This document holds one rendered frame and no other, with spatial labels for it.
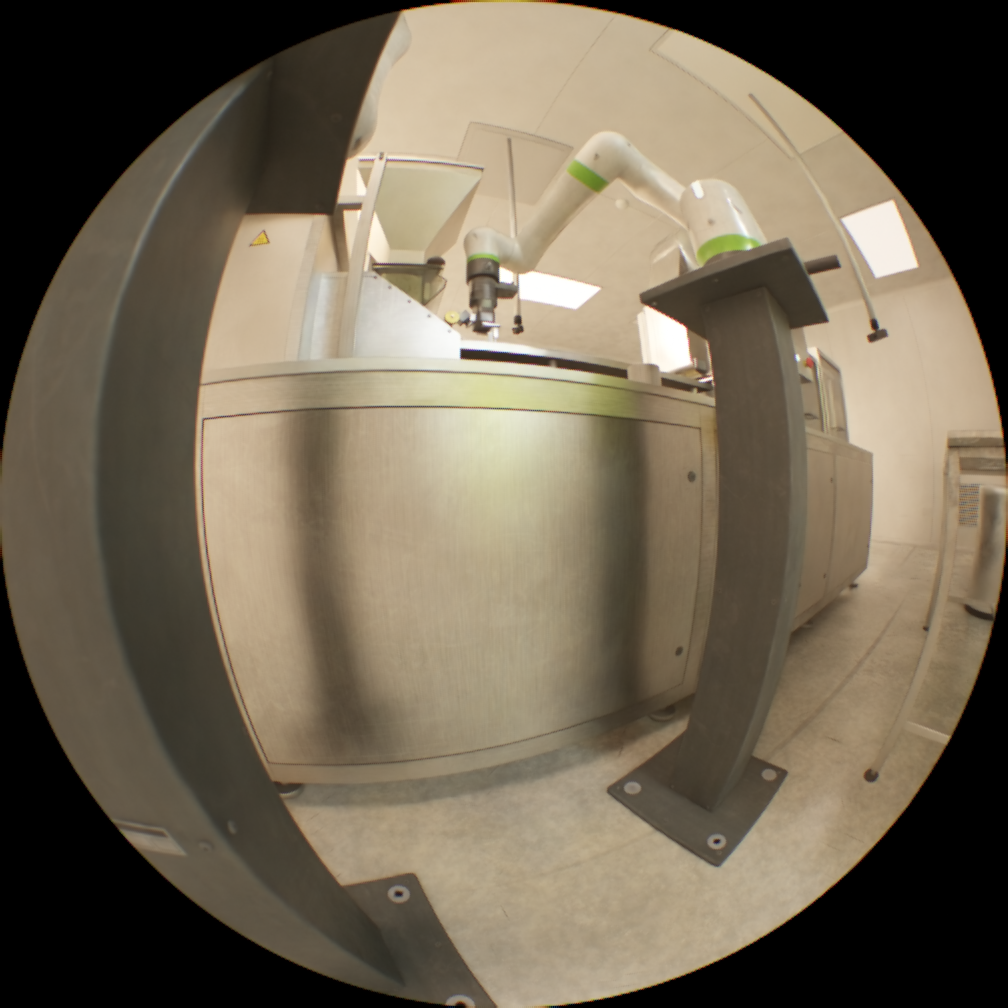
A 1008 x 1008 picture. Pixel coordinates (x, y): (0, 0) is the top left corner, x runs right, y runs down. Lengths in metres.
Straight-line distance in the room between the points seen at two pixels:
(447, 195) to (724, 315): 0.76
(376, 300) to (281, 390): 0.39
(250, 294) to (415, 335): 0.39
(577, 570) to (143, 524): 0.54
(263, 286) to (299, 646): 0.70
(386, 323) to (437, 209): 0.39
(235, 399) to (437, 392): 0.30
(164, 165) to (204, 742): 0.28
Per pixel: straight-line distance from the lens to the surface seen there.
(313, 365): 0.51
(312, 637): 0.54
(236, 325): 0.83
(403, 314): 0.82
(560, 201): 1.03
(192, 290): 0.23
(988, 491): 2.31
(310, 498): 0.49
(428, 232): 1.01
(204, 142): 0.23
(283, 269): 0.86
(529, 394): 0.53
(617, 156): 1.01
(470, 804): 0.78
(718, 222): 0.66
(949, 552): 0.80
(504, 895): 0.67
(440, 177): 1.08
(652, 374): 0.83
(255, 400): 0.53
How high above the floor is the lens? 0.62
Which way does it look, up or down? 4 degrees down
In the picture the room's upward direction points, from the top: 1 degrees counter-clockwise
